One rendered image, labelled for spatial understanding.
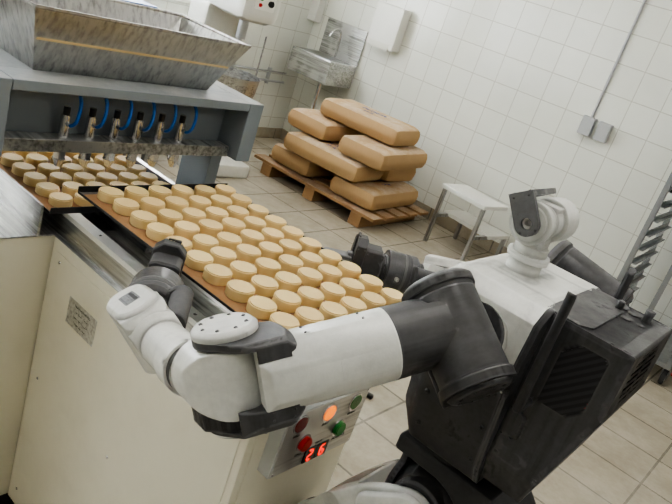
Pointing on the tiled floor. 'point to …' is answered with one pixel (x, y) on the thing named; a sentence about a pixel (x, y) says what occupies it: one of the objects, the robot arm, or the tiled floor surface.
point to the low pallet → (314, 190)
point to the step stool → (470, 216)
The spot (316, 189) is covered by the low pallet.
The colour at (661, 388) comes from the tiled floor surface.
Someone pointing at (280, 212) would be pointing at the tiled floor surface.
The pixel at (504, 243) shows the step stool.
